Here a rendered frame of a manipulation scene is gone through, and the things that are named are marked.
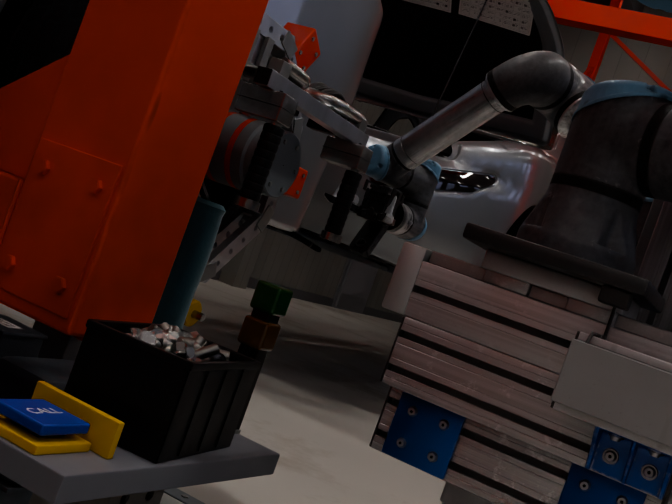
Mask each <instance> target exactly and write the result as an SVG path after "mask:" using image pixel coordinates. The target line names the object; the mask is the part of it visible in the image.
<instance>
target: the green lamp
mask: <svg viewBox="0 0 672 504"><path fill-rule="evenodd" d="M292 296H293V291H292V290H290V289H287V288H285V287H282V286H280V285H277V284H274V283H271V282H267V281H263V280H260V281H258V283H257V286H256V289H255V291H254V294H253V297H252V300H251V303H250V306H251V307H252V308H254V309H256V310H259V311H261V312H264V313H266V314H268V315H271V316H277V317H285V315H286V312H287V310H288V307H289V304H290V301H291V298H292Z"/></svg>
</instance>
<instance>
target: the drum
mask: <svg viewBox="0 0 672 504"><path fill-rule="evenodd" d="M265 123H267V122H264V121H261V120H257V119H254V118H251V117H248V116H246V115H243V114H240V113H237V112H233V111H230V110H229V112H228V114H227V117H226V120H225V123H224V125H223V128H222V131H221V134H220V136H219V139H218V142H217V145H216V147H215V150H214V153H213V156H212V158H211V161H210V164H209V167H208V170H207V172H206V175H205V178H206V179H209V180H212V181H214V182H217V183H220V184H224V185H226V186H229V187H232V188H235V189H237V190H241V188H242V184H243V181H244V180H245V176H246V173H247V172H248V168H249V165H250V164H251V159H252V157H253V156H254V151H255V148H256V147H257V143H258V140H259V139H260V134H261V132H262V131H263V126H264V124H265ZM275 155H276V156H275V159H274V161H273V162H272V163H273V164H272V167H271V169H270V173H269V175H268V177H267V181H266V184H265V185H264V189H263V192H262V193H261V194H262V195H265V196H268V197H271V198H277V197H280V196H281V195H283V194H284V193H285V192H287V191H288V189H289V188H290V187H291V185H292V184H293V182H294V181H295V178H296V176H297V174H298V171H299V167H300V163H301V145H300V142H299V139H298V137H297V136H296V135H295V134H294V133H292V132H289V131H285V130H284V134H283V137H281V142H280V145H279V146H278V151H277V153H276V154H275Z"/></svg>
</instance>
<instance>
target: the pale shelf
mask: <svg viewBox="0 0 672 504"><path fill-rule="evenodd" d="M279 456H280V454H279V453H277V452H275V451H273V450H271V449H269V448H267V447H265V446H262V445H260V444H258V443H256V442H254V441H252V440H250V439H248V438H246V437H244V436H242V435H240V434H234V436H233V439H232V442H231V445H230V447H226V448H221V449H217V450H213V451H208V452H204V453H200V454H195V455H191V456H187V457H182V458H178V459H173V460H169V461H165V462H160V463H153V462H151V461H149V460H147V459H145V458H143V457H140V456H138V455H136V454H134V453H132V452H130V451H128V450H126V449H124V448H121V447H119V446H117V447H116V449H115V452H114V455H113V458H112V459H105V458H104V457H102V456H100V455H98V454H96V453H94V452H93V451H91V450H89V451H88V452H75V453H60V454H46V455H33V454H31V453H29V452H28V451H26V450H24V449H22V448H21V447H19V446H17V445H15V444H14V443H12V442H10V441H8V440H7V439H5V438H3V437H1V436H0V473H1V474H2V475H4V476H6V477H7V478H9V479H11V480H12V481H14V482H16V483H17V484H19V485H21V486H22V487H24V488H26V489H27V490H29V491H31V492H32V493H34V494H36V495H37V496H39V497H41V498H42V499H44V500H46V501H47V502H49V503H51V504H66V503H73V502H80V501H88V500H95V499H102V498H109V497H116V496H123V495H130V494H137V493H144V492H151V491H158V490H165V489H172V488H179V487H186V486H193V485H201V484H208V483H215V482H222V481H229V480H236V479H243V478H250V477H257V476H264V475H271V474H273V473H274V470H275V467H276V464H277V462H278V459H279Z"/></svg>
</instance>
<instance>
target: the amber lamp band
mask: <svg viewBox="0 0 672 504"><path fill-rule="evenodd" d="M280 329H281V326H280V325H279V324H275V323H269V322H266V321H264V320H261V319H259V318H256V317H254V316H252V315H246V317H245V319H244V322H243V325H242V327H241V330H240V333H239V336H238V341H239V342H240V343H242V344H244V345H247V346H249V347H251V348H254V349H256V350H259V351H268V352H271V351H272V350H273V348H274V345H275V343H276V340H277V337H278V334H279V332H280Z"/></svg>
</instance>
